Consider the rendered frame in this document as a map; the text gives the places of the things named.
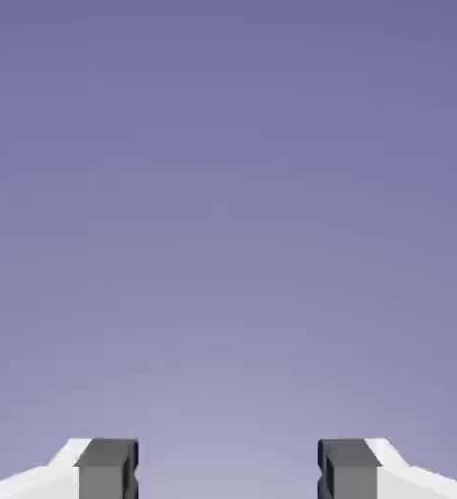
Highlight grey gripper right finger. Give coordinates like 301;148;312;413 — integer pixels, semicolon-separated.
316;437;457;499

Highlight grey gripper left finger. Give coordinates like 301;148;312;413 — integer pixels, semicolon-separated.
0;437;140;499

